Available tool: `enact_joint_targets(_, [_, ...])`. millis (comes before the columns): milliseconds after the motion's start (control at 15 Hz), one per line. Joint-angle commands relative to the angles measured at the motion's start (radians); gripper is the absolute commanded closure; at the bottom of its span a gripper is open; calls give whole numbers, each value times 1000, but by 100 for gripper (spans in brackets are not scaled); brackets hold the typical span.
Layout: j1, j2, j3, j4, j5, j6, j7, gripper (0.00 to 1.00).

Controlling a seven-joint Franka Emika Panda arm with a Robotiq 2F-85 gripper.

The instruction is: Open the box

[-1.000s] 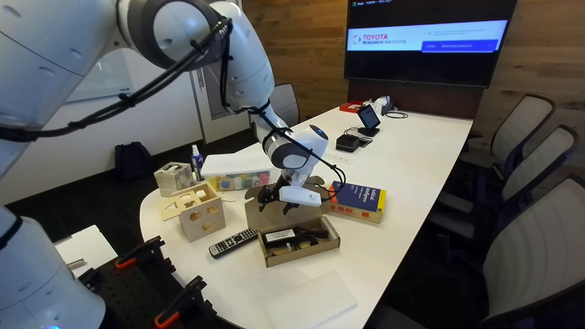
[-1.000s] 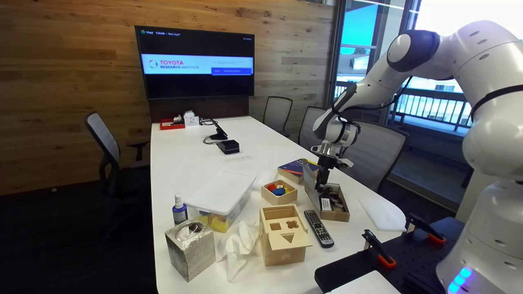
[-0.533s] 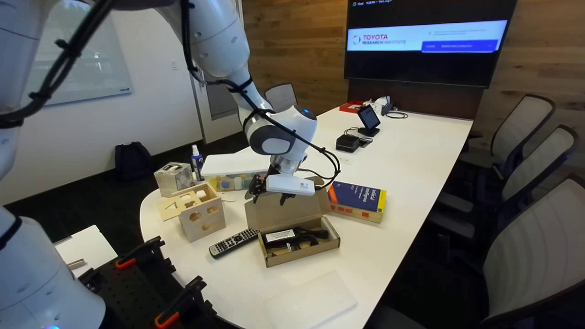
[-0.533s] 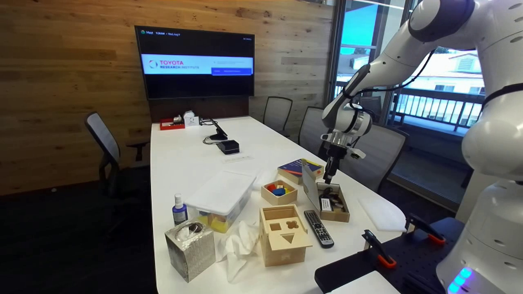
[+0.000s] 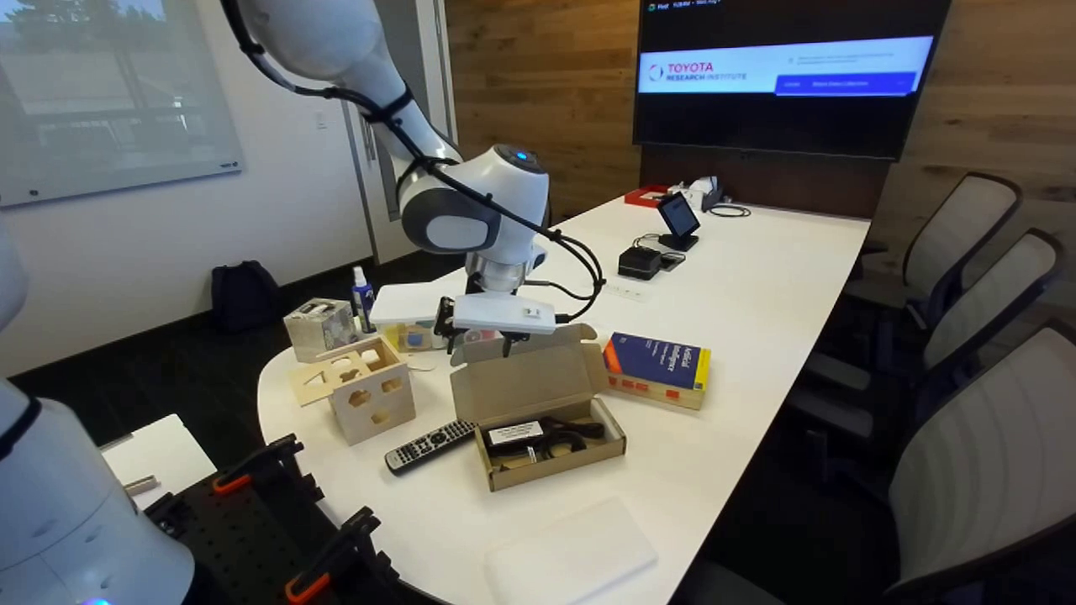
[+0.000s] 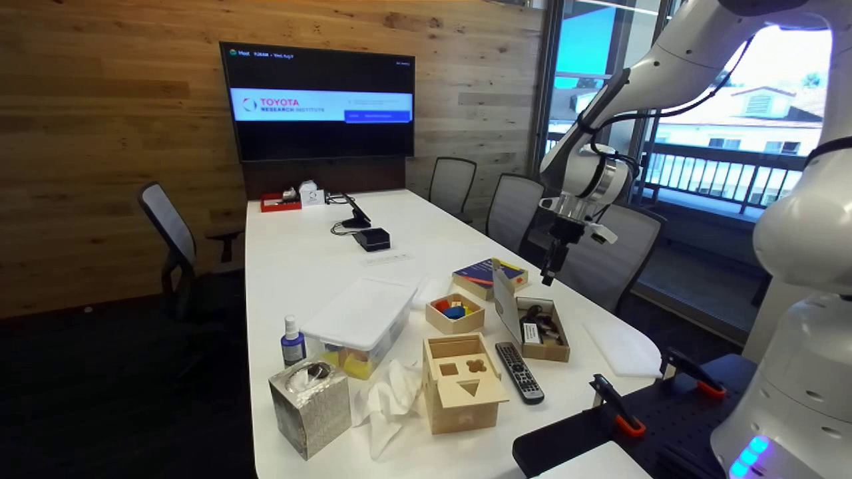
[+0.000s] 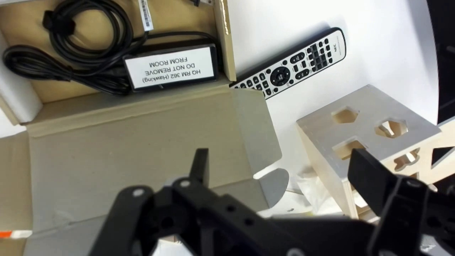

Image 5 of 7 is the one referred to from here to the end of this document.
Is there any small yellow and blue box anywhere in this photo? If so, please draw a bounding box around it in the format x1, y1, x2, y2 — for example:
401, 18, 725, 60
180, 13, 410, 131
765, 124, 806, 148
384, 322, 447, 354

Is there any brown cardboard box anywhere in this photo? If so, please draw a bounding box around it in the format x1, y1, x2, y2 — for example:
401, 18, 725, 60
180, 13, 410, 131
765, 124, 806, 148
449, 323, 628, 493

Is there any wooden shape sorter box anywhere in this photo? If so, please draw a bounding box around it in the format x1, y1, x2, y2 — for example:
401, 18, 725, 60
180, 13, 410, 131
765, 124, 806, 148
327, 335, 418, 447

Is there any patterned cube tissue box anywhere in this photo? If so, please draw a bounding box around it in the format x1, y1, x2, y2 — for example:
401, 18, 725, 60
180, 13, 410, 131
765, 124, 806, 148
282, 297, 359, 364

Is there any small black box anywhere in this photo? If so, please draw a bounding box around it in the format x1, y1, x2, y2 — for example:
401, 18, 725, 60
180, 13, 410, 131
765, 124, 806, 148
617, 245, 663, 281

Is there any white and blue spray bottle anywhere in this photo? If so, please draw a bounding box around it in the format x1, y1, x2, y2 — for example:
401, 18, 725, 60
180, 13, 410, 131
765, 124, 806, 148
351, 266, 377, 335

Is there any black remote control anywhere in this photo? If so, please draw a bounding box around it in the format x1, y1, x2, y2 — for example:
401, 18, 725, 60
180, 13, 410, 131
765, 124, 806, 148
384, 418, 478, 476

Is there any wooden shape sorter lid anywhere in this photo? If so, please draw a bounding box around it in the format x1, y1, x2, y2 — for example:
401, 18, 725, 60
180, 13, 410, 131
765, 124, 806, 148
287, 349, 384, 409

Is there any blue and yellow book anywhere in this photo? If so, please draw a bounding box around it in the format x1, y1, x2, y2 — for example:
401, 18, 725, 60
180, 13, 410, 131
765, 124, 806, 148
603, 331, 713, 392

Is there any small tablet on stand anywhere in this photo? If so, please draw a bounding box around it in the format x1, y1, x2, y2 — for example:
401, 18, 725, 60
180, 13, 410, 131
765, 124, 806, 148
655, 191, 702, 253

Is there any black backpack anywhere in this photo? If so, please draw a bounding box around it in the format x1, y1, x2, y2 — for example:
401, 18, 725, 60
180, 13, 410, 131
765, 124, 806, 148
209, 259, 283, 334

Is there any white foam pad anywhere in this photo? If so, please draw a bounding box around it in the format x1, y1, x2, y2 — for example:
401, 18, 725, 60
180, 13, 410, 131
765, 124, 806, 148
484, 496, 659, 605

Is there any black and orange clamp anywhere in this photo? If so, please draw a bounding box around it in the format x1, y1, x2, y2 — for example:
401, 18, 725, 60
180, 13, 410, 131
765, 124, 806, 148
210, 434, 325, 507
283, 506, 398, 605

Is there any grey door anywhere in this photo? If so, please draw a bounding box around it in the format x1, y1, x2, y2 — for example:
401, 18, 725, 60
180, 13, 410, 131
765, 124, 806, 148
340, 0, 460, 266

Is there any white side table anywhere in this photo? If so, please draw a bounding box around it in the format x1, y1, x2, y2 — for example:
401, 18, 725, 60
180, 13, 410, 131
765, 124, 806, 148
100, 413, 219, 511

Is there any glass whiteboard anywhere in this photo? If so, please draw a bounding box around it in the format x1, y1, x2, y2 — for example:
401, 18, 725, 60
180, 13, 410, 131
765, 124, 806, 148
0, 0, 244, 209

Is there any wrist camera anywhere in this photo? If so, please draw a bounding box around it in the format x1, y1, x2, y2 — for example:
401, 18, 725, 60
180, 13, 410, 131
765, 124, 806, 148
452, 292, 558, 336

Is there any black cable with white label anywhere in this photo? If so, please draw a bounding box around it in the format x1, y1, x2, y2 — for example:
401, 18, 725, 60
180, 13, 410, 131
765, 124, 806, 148
481, 415, 607, 468

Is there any large wall screen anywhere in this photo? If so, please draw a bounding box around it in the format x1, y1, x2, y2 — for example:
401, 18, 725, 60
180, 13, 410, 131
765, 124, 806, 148
632, 0, 954, 163

